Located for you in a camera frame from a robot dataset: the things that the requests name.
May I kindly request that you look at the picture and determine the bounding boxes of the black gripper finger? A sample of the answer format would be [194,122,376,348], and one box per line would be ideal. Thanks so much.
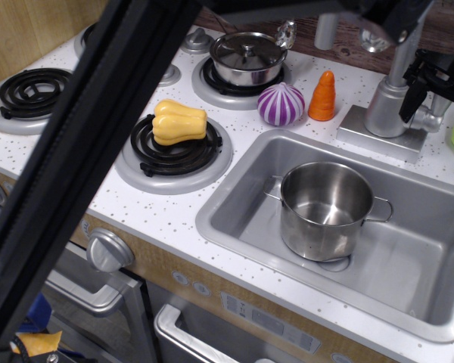
[399,79,428,123]

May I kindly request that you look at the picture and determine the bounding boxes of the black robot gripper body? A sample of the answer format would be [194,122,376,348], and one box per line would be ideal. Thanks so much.
[403,49,454,103]

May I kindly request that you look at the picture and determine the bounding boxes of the silver faucet lever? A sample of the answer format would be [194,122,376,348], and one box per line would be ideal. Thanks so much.
[408,95,452,133]

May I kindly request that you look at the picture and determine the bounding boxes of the silver toy faucet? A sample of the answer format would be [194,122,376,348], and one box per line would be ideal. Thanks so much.
[337,12,428,163]

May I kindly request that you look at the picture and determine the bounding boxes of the clear crystal faucet knob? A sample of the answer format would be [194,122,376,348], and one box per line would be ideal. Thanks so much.
[359,28,390,54]

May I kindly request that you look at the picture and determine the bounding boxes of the orange toy carrot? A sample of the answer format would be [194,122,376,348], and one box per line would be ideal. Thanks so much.
[308,70,336,121]

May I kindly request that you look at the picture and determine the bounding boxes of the purple striped toy onion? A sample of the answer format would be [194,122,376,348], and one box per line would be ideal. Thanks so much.
[257,82,305,126]

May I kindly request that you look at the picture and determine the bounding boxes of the silver serving spoon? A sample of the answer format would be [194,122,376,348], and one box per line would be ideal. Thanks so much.
[275,20,297,50]

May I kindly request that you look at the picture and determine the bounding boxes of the steel pot in sink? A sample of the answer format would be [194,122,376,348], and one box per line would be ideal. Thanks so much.
[263,162,394,262]

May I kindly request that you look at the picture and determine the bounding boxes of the lidded steel pot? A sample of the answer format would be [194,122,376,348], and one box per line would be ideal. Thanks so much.
[210,32,288,87]

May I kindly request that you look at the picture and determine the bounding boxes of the grey toy sink basin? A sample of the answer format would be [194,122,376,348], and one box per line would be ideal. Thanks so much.
[196,130,454,343]

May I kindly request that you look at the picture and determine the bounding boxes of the rear right black burner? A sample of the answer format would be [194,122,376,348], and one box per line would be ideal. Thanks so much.
[191,55,293,111]

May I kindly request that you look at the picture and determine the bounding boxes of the black burner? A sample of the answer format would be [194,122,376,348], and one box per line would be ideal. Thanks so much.
[115,115,232,195]
[0,67,72,135]
[191,55,293,111]

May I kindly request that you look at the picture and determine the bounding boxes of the silver rear stove knob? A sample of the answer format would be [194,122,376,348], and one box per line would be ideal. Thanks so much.
[180,29,213,54]

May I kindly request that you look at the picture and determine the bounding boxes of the silver stove knob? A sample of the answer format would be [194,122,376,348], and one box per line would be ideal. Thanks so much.
[86,228,135,273]
[180,29,213,54]

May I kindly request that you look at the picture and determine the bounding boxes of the small grey rear knob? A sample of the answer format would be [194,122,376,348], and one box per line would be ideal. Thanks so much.
[159,64,181,87]

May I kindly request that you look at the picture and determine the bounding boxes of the yellow toy squash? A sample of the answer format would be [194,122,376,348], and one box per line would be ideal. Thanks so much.
[152,99,207,146]

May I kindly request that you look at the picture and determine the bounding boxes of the front right black burner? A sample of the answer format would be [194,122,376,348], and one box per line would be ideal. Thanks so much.
[115,115,232,195]

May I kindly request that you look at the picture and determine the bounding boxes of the grey control panel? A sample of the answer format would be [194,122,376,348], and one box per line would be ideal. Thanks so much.
[220,291,322,355]

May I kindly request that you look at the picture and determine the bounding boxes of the silver front stove knob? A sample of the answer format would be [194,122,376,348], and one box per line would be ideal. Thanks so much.
[86,228,135,273]

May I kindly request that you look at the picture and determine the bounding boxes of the front left black burner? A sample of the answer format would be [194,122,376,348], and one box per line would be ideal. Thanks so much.
[0,67,72,135]

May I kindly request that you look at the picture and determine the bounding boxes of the blue cloth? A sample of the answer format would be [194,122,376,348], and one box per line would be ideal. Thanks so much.
[20,293,52,333]

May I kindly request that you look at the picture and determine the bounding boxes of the yellow cloth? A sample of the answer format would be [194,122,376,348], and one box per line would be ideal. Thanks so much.
[10,330,62,357]

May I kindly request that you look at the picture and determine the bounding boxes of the silver dishwasher door handle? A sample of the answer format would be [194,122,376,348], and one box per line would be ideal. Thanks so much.
[154,304,255,362]

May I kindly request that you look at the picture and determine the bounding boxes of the silver oven door handle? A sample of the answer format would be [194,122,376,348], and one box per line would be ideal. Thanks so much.
[45,241,145,318]

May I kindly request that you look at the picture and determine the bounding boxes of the black metal frame bar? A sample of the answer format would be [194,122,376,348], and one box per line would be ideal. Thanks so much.
[0,1,362,352]

